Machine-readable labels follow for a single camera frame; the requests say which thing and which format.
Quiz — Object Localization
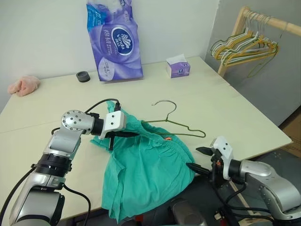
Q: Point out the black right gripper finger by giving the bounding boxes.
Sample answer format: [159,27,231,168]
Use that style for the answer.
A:
[196,146,214,156]
[186,162,210,176]

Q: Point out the bunch of wire hangers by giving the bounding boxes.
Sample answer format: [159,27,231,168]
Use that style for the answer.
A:
[211,29,276,67]

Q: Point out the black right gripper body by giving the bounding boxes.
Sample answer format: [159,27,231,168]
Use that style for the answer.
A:
[208,150,224,189]

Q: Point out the wooden clothes rack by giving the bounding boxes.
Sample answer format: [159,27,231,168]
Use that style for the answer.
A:
[217,6,301,76]

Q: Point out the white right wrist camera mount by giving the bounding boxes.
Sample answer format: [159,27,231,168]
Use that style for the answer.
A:
[210,136,234,181]

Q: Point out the olive green wire hanger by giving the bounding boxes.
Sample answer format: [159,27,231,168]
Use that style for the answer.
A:
[140,99,207,138]

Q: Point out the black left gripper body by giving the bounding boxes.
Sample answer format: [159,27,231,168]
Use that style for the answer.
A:
[104,129,128,141]

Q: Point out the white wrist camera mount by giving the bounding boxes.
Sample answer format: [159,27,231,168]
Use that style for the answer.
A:
[210,136,234,181]
[98,111,128,140]

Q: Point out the pink cloth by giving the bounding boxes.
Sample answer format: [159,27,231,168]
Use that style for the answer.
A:
[7,75,40,97]

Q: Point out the purple Vinda tissue bag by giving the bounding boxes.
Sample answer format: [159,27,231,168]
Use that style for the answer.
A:
[85,0,144,83]

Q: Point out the green shorts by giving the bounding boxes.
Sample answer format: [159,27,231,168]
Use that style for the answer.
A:
[90,101,196,224]

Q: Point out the small purple tissue pack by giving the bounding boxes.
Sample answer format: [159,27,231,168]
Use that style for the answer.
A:
[166,54,191,79]

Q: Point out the brown cardboard box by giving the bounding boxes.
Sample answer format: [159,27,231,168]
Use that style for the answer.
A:
[280,110,301,156]

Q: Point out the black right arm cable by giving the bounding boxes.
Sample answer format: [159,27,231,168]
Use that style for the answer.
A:
[211,182,275,214]

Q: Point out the bundle of coloured hangers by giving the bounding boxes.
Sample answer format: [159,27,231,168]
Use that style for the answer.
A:
[214,27,280,65]

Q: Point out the black round cap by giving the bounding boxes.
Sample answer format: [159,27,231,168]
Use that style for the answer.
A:
[76,70,91,83]

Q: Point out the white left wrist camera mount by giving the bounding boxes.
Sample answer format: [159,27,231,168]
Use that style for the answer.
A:
[98,111,128,140]

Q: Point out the dark rounded shape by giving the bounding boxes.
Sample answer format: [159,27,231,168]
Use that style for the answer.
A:
[167,198,208,226]

